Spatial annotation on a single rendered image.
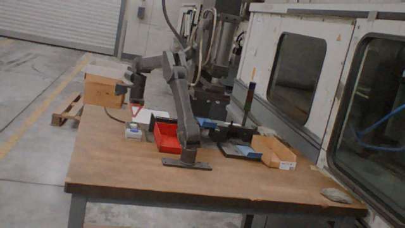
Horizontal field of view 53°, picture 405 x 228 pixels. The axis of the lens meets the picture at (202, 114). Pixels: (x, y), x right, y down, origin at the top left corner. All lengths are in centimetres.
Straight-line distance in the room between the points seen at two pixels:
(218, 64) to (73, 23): 939
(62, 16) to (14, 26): 123
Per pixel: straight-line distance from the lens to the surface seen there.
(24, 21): 1141
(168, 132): 195
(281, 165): 185
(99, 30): 1111
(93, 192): 137
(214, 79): 196
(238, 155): 183
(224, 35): 192
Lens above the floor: 148
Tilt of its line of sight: 13 degrees down
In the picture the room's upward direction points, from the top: 12 degrees clockwise
